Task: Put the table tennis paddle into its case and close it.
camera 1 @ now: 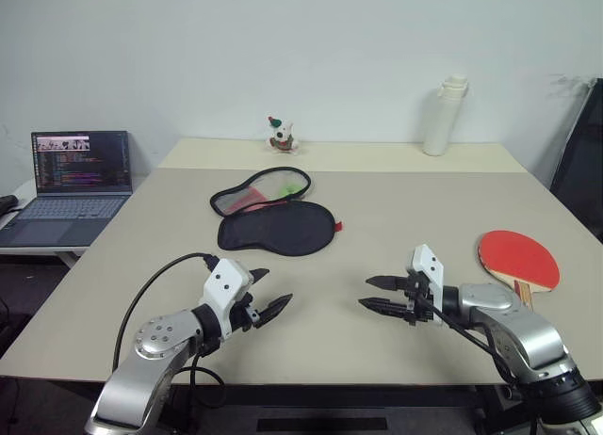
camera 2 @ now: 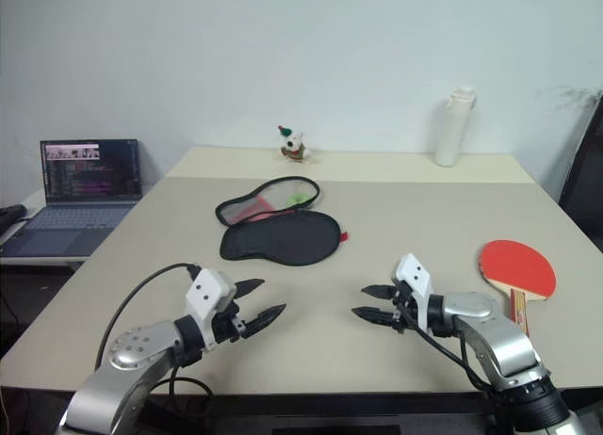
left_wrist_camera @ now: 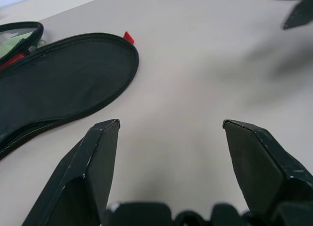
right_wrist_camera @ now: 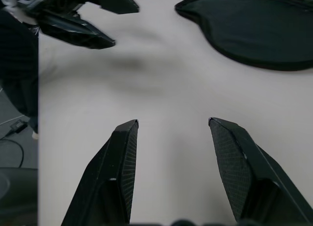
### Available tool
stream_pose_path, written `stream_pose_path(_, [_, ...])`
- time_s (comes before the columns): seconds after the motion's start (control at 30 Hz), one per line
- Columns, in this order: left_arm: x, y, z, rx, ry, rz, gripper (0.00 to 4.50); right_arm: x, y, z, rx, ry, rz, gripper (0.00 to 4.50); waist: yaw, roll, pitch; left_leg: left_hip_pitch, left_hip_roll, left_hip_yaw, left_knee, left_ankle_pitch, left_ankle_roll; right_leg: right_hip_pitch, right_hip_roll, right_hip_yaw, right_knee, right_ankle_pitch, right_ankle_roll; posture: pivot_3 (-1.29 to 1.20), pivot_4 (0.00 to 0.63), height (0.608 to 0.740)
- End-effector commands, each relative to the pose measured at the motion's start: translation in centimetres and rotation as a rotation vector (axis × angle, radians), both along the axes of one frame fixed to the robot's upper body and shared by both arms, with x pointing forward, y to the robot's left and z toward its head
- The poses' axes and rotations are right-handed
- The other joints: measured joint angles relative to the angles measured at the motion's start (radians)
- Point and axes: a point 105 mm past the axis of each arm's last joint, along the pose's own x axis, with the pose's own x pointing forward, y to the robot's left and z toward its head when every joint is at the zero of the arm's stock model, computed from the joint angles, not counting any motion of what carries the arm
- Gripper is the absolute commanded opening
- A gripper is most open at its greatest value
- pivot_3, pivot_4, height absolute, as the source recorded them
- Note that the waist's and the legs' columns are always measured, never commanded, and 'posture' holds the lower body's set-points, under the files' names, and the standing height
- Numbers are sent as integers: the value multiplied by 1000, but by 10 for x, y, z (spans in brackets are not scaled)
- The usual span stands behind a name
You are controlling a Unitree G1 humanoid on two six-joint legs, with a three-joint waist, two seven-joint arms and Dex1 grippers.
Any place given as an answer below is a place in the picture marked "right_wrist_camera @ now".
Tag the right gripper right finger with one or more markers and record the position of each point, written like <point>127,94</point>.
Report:
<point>234,162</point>

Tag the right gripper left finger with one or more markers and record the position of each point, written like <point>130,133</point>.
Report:
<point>107,177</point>

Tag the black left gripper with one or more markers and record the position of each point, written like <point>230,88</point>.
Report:
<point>49,3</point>

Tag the red pad with black trim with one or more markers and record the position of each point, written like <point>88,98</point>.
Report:
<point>256,30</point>

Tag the dark rounded base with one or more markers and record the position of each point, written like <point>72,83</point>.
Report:
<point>17,199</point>

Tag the black fabric shape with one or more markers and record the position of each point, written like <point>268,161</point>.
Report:
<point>17,64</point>

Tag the black power adapter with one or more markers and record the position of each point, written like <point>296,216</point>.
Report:
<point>17,127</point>

